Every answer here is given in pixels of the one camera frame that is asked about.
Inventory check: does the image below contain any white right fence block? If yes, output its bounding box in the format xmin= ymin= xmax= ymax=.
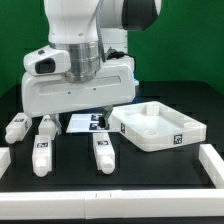
xmin=199 ymin=144 xmax=224 ymax=189

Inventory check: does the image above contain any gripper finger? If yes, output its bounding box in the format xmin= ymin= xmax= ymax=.
xmin=50 ymin=114 xmax=62 ymax=135
xmin=99 ymin=105 xmax=113 ymax=128

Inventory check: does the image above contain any white front fence bar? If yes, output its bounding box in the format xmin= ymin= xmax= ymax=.
xmin=0 ymin=189 xmax=224 ymax=220

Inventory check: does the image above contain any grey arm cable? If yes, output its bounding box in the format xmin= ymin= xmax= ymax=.
xmin=95 ymin=0 xmax=137 ymax=68

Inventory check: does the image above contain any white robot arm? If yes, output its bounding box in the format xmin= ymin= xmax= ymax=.
xmin=22 ymin=0 xmax=162 ymax=127

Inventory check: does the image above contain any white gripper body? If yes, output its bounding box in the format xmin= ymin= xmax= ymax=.
xmin=22 ymin=56 xmax=135 ymax=117

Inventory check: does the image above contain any white fence block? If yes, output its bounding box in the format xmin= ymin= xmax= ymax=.
xmin=0 ymin=147 xmax=11 ymax=179
xmin=199 ymin=144 xmax=224 ymax=189

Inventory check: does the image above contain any white marker sheet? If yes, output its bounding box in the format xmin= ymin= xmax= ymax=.
xmin=66 ymin=113 xmax=109 ymax=133

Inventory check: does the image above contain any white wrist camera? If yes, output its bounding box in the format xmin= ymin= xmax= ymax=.
xmin=23 ymin=46 xmax=71 ymax=76

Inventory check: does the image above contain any white left fence block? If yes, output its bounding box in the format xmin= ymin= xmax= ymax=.
xmin=0 ymin=147 xmax=11 ymax=179

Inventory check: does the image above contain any white desk top tray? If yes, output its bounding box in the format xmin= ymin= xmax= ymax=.
xmin=109 ymin=101 xmax=207 ymax=152

